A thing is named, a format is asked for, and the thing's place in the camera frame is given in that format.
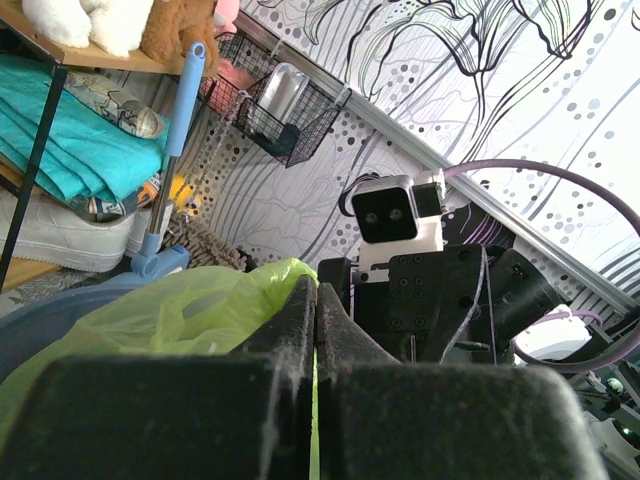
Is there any yellow plush toy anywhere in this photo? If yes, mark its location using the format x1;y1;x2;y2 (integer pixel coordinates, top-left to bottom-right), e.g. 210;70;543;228
169;175;203;217

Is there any blue plastic trash bin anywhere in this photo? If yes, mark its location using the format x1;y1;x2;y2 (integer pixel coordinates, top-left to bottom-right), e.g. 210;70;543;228
1;274;144;382

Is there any beige chenille mop head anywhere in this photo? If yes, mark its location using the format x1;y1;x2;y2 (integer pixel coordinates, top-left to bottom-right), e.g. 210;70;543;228
162;216;247;272

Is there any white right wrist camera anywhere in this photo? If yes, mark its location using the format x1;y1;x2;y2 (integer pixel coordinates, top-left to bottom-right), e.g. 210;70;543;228
338;169;446;272

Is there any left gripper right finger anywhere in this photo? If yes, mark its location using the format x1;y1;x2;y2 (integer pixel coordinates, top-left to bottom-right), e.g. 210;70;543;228
316;284;607;479

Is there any blue floor mop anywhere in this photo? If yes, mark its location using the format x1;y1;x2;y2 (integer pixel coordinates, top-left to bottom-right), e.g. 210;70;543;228
94;42;206;298

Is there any silver foil bag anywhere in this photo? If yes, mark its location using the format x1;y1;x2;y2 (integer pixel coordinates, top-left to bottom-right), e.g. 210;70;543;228
256;62;309;123

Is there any green plastic trash bag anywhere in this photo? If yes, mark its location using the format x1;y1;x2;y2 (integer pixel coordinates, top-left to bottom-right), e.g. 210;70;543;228
1;259;318;451

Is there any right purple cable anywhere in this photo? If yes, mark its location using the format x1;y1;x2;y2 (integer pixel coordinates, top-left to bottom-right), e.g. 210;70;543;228
443;158;640;374

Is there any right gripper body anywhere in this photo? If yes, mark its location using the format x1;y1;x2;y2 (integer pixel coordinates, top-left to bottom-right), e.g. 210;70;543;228
318;244;505;364

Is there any brown teddy bear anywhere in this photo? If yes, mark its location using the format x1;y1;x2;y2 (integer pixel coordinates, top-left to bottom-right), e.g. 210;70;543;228
140;0;219;72

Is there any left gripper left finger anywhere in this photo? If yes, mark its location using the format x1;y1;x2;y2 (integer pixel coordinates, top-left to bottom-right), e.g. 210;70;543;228
1;275;317;479

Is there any pink plush toy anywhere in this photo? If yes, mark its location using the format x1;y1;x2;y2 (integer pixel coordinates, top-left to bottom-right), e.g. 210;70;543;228
214;0;240;34

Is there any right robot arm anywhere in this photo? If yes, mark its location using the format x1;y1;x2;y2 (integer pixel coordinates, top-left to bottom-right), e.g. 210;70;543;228
318;245;599;366

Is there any patterned folded garment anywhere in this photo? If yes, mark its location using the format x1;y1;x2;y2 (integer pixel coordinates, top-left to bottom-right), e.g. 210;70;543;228
65;71;168;222

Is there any white plush dog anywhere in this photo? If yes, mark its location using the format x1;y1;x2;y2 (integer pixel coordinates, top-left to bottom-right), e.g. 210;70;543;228
21;0;153;58

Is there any teal folded cloth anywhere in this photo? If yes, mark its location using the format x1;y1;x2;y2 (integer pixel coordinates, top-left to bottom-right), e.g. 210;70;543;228
1;54;167;202

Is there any black wire basket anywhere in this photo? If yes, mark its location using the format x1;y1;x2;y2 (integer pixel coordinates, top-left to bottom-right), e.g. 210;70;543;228
199;32;351;167

